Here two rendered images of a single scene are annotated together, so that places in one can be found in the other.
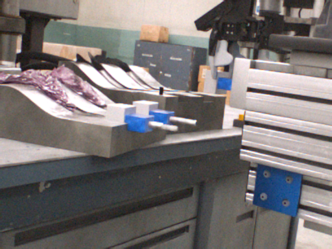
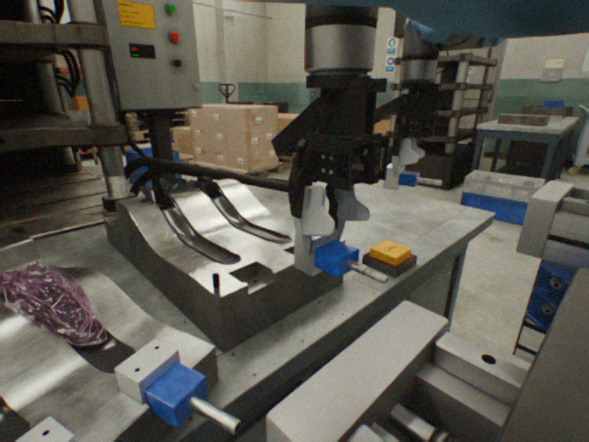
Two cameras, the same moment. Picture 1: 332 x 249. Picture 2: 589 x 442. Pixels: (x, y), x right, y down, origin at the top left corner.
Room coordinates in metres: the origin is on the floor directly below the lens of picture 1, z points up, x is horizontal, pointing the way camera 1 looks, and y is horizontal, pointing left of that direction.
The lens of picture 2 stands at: (0.80, -0.07, 1.14)
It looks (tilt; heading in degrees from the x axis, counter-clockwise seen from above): 21 degrees down; 13
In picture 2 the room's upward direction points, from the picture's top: straight up
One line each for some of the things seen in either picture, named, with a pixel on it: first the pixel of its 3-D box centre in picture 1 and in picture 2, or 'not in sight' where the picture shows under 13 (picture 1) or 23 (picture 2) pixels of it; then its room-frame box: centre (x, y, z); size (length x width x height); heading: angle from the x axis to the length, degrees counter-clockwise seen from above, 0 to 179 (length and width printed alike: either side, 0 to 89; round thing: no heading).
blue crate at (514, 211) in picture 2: not in sight; (498, 203); (4.25, -1.28, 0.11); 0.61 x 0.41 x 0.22; 61
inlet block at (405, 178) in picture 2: not in sight; (413, 179); (1.64, -0.17, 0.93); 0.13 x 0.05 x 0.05; 73
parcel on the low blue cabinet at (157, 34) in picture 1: (154, 34); not in sight; (8.76, 1.15, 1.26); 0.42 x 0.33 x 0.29; 61
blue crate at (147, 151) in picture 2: not in sight; (152, 160); (4.45, 2.62, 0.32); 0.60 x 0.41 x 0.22; 67
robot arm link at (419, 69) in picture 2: (270, 6); (417, 72); (1.65, -0.15, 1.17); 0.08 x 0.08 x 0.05
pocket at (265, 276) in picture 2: (176, 102); (251, 283); (1.20, 0.09, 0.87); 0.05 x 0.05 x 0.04; 57
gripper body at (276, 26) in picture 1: (269, 32); (416, 110); (1.65, -0.16, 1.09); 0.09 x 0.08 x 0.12; 73
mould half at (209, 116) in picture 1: (124, 91); (209, 231); (1.37, 0.25, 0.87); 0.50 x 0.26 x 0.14; 57
